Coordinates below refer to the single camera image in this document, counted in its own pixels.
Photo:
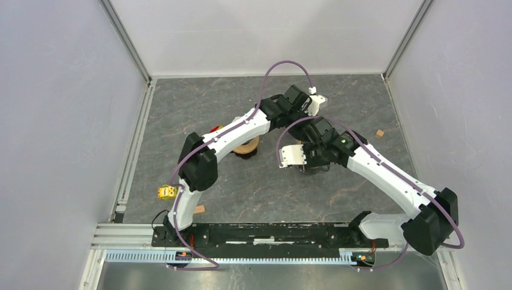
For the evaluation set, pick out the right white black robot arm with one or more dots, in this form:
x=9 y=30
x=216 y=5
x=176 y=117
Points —
x=430 y=217

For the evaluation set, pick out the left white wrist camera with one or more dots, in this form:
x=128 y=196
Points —
x=318 y=102

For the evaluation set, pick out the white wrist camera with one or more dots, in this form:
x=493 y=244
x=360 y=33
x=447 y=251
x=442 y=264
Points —
x=318 y=102
x=291 y=155

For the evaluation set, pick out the flat wooden block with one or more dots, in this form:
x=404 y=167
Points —
x=199 y=209

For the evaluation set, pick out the dark brown dripper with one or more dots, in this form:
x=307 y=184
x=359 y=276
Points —
x=246 y=156

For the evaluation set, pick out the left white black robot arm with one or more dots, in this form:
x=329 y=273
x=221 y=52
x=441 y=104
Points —
x=197 y=169

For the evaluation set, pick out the colourful toy block pile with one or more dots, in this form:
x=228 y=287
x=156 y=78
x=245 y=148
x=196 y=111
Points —
x=216 y=128

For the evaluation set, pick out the grey slotted cable duct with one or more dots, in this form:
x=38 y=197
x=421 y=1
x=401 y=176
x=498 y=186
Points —
x=182 y=257

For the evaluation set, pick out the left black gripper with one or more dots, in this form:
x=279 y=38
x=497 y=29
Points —
x=302 y=111

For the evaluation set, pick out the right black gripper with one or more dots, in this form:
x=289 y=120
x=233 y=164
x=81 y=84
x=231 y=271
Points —
x=310 y=165

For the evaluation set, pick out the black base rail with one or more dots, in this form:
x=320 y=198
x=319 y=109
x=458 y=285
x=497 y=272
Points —
x=277 y=240

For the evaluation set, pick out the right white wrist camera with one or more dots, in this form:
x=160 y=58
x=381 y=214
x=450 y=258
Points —
x=291 y=155

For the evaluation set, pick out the small wooden cube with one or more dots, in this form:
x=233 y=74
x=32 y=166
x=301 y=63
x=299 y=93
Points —
x=379 y=134

